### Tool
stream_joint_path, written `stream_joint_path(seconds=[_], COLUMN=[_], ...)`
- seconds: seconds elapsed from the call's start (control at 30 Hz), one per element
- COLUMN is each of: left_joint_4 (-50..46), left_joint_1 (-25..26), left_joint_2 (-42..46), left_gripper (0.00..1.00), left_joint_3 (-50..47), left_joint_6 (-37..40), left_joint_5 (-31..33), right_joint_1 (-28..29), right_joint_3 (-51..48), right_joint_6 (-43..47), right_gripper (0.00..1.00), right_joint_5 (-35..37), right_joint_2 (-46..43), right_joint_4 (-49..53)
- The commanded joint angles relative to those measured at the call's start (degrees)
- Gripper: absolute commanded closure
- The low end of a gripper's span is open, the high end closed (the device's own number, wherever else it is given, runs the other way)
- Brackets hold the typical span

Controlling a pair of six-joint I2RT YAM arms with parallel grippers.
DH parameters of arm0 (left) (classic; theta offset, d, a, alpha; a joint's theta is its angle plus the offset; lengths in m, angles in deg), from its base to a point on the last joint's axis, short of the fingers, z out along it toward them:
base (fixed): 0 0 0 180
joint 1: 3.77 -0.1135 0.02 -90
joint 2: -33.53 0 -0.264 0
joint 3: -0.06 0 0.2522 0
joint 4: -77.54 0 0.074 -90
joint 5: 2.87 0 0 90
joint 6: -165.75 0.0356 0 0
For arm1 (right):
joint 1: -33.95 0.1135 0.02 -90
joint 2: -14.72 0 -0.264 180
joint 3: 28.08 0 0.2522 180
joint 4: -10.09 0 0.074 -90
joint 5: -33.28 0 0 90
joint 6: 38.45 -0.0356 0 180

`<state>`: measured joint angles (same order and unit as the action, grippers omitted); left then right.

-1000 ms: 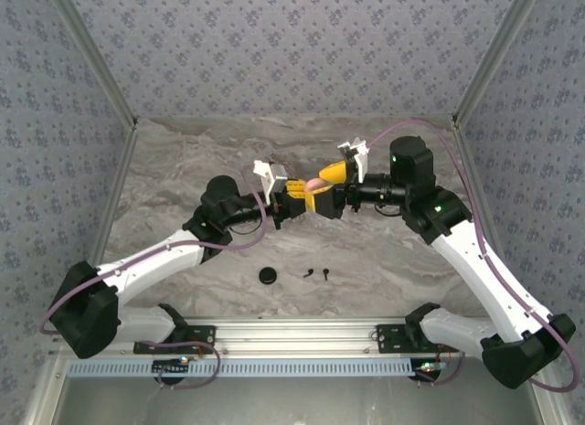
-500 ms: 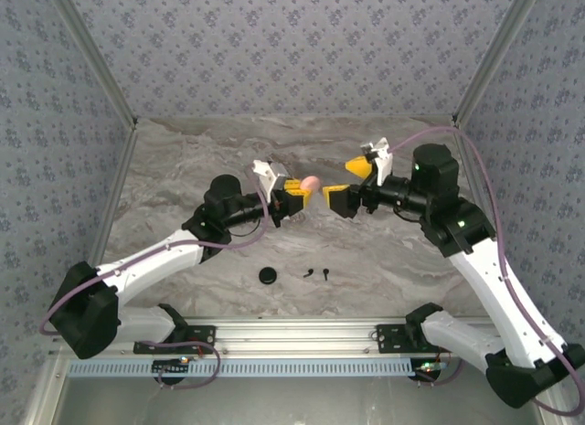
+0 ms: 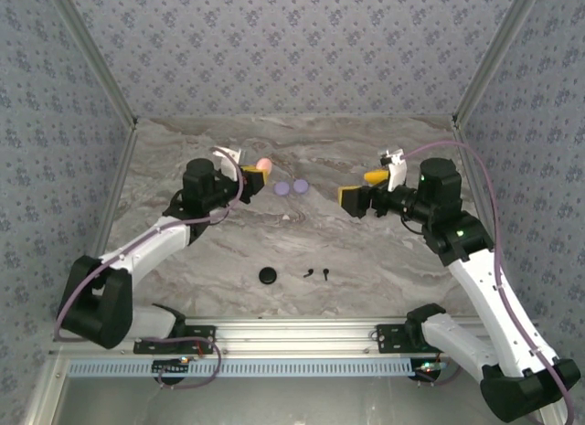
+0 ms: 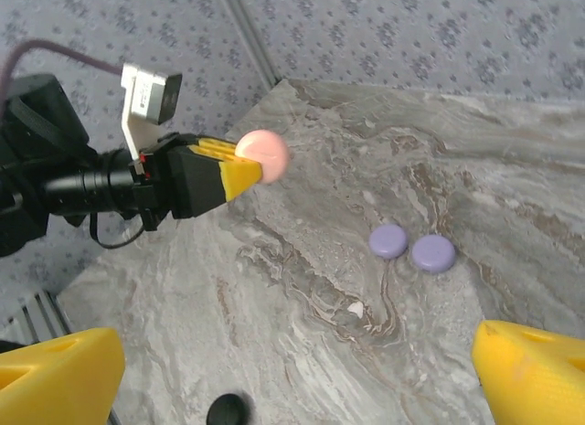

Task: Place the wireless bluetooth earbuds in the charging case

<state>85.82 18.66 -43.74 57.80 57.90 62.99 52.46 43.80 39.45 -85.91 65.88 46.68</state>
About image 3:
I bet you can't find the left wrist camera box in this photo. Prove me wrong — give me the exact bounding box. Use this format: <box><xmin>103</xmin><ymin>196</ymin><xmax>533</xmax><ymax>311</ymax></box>
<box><xmin>211</xmin><ymin>145</ymin><xmax>244</xmax><ymax>183</ymax></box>

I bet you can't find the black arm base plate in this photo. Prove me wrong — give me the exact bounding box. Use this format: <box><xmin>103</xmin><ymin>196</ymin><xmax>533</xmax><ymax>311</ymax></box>
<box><xmin>132</xmin><ymin>324</ymin><xmax>218</xmax><ymax>356</ymax></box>
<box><xmin>375</xmin><ymin>324</ymin><xmax>461</xmax><ymax>356</ymax></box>

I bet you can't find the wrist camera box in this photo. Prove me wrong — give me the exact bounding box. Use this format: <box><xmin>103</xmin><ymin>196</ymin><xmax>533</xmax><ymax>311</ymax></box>
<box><xmin>377</xmin><ymin>147</ymin><xmax>408</xmax><ymax>192</ymax></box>
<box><xmin>211</xmin><ymin>145</ymin><xmax>244</xmax><ymax>183</ymax></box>

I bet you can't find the grey metal panel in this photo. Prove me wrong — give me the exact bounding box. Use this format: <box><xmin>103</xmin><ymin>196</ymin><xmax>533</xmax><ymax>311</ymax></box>
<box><xmin>27</xmin><ymin>355</ymin><xmax>566</xmax><ymax>425</ymax></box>

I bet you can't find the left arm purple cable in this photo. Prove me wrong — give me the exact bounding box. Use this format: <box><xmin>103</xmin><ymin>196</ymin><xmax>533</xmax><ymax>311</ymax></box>
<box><xmin>53</xmin><ymin>145</ymin><xmax>246</xmax><ymax>390</ymax></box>

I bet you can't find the black controller board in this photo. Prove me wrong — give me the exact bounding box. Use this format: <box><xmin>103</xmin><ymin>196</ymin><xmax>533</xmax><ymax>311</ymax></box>
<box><xmin>152</xmin><ymin>357</ymin><xmax>191</xmax><ymax>384</ymax></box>
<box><xmin>412</xmin><ymin>358</ymin><xmax>452</xmax><ymax>384</ymax></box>

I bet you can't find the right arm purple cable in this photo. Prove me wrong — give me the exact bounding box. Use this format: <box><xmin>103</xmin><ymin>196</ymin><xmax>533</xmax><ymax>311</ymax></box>
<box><xmin>401</xmin><ymin>140</ymin><xmax>578</xmax><ymax>425</ymax></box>

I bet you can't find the slotted grey cable duct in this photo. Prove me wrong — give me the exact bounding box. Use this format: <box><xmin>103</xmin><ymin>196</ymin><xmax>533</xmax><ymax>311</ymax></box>
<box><xmin>66</xmin><ymin>356</ymin><xmax>424</xmax><ymax>379</ymax></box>

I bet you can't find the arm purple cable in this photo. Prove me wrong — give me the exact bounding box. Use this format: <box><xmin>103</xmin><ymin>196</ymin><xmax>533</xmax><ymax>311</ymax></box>
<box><xmin>401</xmin><ymin>140</ymin><xmax>578</xmax><ymax>425</ymax></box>
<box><xmin>53</xmin><ymin>145</ymin><xmax>246</xmax><ymax>390</ymax></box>

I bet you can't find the aluminium table side rail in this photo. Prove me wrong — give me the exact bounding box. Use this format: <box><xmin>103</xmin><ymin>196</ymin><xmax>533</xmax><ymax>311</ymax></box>
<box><xmin>90</xmin><ymin>122</ymin><xmax>141</xmax><ymax>262</ymax></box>
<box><xmin>452</xmin><ymin>122</ymin><xmax>500</xmax><ymax>250</ymax></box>

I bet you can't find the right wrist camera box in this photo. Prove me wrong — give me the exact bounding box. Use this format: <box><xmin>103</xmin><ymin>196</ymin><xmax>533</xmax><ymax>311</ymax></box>
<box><xmin>377</xmin><ymin>147</ymin><xmax>408</xmax><ymax>192</ymax></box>

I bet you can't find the aluminium frame post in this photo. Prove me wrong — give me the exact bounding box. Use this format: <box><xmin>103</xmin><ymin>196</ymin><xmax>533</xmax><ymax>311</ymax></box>
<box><xmin>451</xmin><ymin>0</ymin><xmax>548</xmax><ymax>128</ymax></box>
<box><xmin>45</xmin><ymin>0</ymin><xmax>140</xmax><ymax>128</ymax></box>

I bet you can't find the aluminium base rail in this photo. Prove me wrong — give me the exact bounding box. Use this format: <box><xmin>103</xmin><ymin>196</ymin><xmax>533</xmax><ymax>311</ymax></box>
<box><xmin>48</xmin><ymin>317</ymin><xmax>548</xmax><ymax>356</ymax></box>

